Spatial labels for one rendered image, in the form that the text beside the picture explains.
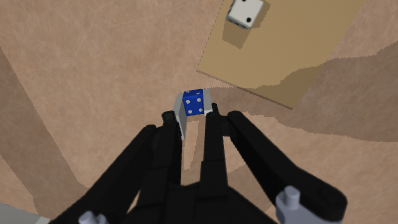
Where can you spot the tan flat mat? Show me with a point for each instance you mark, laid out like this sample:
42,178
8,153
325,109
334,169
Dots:
280,56

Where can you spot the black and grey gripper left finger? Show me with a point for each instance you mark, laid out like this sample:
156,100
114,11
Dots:
111,196

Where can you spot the grey die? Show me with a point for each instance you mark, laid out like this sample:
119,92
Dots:
243,13

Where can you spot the blue die with white pips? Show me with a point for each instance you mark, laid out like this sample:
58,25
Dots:
193,102

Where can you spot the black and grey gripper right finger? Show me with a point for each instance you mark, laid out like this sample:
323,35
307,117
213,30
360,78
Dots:
298,196

